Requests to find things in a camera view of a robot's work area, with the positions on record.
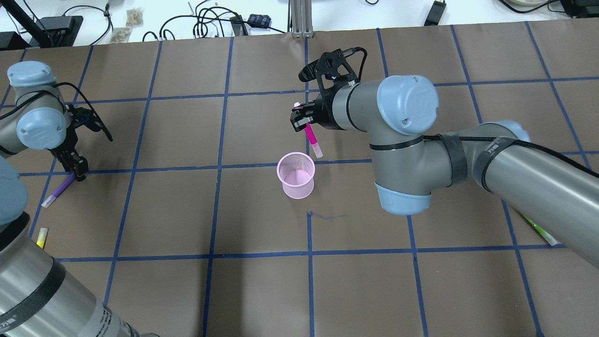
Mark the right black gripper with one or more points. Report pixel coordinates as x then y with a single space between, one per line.
326 113

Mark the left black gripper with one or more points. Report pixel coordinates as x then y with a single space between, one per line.
66 148

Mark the purple pen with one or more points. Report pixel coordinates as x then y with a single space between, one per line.
58 191

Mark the pink pen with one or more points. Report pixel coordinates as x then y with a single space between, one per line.
312 138

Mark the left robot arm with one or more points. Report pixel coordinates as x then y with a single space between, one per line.
40 297

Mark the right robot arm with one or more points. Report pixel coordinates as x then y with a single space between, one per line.
554 191

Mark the pink mesh cup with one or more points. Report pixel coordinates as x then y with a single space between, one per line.
296 171

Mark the yellow pen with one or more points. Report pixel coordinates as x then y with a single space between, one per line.
42 237

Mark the black power adapter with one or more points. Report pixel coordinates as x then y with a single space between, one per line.
435 13

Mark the green pen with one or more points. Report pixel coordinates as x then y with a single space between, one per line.
549 239

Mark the aluminium frame post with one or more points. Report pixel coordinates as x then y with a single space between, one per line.
301 18

